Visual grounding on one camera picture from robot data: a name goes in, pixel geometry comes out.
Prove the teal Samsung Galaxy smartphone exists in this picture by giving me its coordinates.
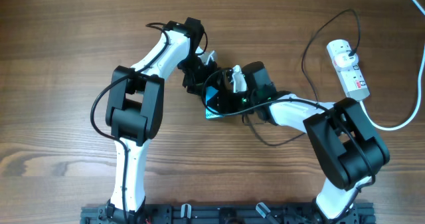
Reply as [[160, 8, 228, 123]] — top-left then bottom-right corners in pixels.
[[205, 86, 223, 120]]

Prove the black USB charging cable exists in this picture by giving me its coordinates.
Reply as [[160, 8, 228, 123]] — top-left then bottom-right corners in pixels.
[[242, 9, 362, 148]]

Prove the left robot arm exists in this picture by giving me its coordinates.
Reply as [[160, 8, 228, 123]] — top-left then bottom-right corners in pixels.
[[106, 17, 217, 223]]

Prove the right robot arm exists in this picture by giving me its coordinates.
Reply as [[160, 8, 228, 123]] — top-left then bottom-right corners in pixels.
[[203, 62, 390, 223]]

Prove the white USB charger plug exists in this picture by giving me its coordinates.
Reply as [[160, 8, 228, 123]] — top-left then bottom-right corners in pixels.
[[333, 51, 359, 72]]

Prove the white power strip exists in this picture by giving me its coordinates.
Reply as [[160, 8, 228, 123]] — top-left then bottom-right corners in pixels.
[[327, 39, 370, 101]]

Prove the white power strip cord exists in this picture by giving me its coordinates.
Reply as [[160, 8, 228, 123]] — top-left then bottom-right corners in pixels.
[[359, 43, 425, 132]]

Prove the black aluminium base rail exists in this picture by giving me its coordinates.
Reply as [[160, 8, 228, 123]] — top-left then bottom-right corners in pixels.
[[80, 203, 376, 224]]

